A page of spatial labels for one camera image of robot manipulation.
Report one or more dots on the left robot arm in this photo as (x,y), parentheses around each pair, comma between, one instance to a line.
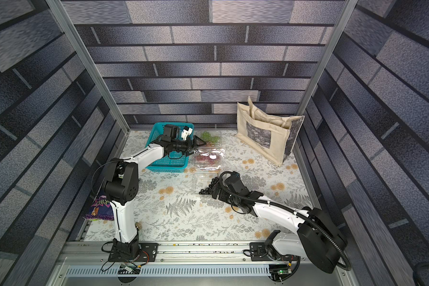
(121,185)

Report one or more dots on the teal plastic basket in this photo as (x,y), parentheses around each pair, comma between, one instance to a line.
(173,163)

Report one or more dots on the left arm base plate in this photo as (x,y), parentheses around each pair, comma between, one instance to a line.
(138,252)

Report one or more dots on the green grape bunch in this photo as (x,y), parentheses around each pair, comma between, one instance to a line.
(210,138)

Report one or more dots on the beige canvas tote bag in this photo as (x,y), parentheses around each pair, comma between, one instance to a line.
(273,137)

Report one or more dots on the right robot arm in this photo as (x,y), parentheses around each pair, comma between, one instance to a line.
(311,234)

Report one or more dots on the purple snack bag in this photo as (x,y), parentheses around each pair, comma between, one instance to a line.
(100,210)

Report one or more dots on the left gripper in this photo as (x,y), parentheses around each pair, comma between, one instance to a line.
(190,147)

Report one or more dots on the black grape bunch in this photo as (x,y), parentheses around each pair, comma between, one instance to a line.
(213,188)

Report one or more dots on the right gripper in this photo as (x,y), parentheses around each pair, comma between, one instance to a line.
(216,187)

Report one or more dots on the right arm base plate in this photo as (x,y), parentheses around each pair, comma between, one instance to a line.
(260,252)

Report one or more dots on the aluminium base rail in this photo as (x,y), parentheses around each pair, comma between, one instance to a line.
(189,263)

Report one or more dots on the clear clamshell container front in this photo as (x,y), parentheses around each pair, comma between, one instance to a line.
(214,132)

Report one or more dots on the clear clamshell container back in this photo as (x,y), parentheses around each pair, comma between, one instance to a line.
(202,179)

